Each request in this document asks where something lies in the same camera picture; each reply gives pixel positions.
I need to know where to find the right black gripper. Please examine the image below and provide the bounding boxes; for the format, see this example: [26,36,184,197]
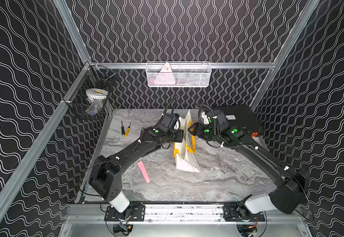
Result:
[186,122,219,141]

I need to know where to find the white canvas pouch yellow handles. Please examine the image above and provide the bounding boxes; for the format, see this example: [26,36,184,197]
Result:
[173,110,201,173]

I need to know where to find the pink art knife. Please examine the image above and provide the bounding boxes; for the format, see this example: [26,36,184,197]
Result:
[137,162,150,183]

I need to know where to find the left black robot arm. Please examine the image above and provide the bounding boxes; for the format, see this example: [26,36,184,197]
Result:
[89,126,184,213]

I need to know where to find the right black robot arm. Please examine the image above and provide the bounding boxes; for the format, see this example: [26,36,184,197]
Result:
[188,122,309,214]

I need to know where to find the black small screwdriver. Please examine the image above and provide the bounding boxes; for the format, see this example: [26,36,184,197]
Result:
[121,121,125,136]

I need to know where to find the pink triangular card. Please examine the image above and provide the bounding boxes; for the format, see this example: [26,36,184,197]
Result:
[154,62,176,87]

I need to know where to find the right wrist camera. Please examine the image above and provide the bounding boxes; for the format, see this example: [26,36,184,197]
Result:
[208,110,230,132]

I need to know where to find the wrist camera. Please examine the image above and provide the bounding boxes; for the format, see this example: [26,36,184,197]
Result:
[208,110,230,132]
[160,114,179,129]

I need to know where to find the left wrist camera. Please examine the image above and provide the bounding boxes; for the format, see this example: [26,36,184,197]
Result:
[160,114,179,129]

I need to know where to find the yellow handled screwdriver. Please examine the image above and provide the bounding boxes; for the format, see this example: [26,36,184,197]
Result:
[125,122,131,137]

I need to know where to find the white wire wall basket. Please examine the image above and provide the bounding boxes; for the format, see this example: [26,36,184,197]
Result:
[145,62,212,87]

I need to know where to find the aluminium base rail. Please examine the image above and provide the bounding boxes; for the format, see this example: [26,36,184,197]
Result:
[104,201,266,224]

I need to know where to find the black wire mesh basket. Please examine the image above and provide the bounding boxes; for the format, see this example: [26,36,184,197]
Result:
[63,62,118,120]

